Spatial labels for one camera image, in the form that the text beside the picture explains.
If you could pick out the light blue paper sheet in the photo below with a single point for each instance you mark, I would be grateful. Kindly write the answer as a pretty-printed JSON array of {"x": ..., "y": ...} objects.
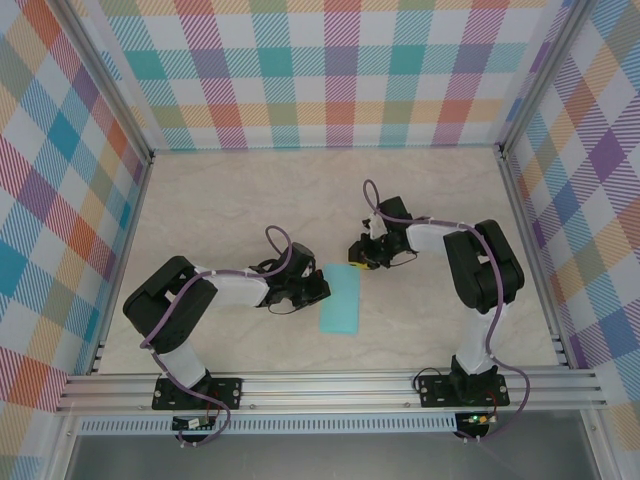
[{"x": 342, "y": 305}]

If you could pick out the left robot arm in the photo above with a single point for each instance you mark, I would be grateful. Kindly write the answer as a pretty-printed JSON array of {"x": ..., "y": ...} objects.
[{"x": 235, "y": 290}]

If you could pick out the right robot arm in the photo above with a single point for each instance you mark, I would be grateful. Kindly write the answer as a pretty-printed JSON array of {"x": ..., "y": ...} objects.
[{"x": 480, "y": 270}]

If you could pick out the grey metal panel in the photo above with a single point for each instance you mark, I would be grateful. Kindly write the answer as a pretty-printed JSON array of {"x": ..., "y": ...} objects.
[{"x": 325, "y": 457}]

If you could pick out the small black circuit board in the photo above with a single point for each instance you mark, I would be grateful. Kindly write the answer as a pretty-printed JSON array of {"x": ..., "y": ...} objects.
[{"x": 192, "y": 423}]

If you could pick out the small circuit board green light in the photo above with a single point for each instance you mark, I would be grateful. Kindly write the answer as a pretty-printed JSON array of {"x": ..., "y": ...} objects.
[{"x": 477, "y": 419}]

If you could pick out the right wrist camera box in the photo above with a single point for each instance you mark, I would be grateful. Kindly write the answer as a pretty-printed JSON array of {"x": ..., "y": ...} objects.
[{"x": 375, "y": 226}]

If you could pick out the long aluminium base rail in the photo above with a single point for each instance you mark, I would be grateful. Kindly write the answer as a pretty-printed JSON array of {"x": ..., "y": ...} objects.
[{"x": 325, "y": 392}]

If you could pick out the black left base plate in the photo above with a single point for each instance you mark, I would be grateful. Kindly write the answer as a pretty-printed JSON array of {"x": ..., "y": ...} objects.
[{"x": 230, "y": 392}]

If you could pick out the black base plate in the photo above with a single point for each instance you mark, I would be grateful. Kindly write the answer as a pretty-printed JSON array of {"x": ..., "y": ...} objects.
[
  {"x": 230, "y": 392},
  {"x": 435, "y": 390}
]

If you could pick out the aluminium side rail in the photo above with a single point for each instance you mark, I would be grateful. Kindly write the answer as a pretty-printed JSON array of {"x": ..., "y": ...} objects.
[
  {"x": 530, "y": 250},
  {"x": 127, "y": 240}
]

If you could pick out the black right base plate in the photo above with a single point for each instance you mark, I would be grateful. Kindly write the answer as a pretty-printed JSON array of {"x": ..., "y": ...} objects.
[{"x": 435, "y": 390}]

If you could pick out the aluminium frame post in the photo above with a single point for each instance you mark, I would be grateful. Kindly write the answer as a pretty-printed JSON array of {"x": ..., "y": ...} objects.
[
  {"x": 542, "y": 85},
  {"x": 105, "y": 85}
]

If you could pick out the aluminium frame leg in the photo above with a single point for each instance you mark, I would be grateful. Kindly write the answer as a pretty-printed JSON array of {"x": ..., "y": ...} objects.
[
  {"x": 595, "y": 445},
  {"x": 60, "y": 450}
]

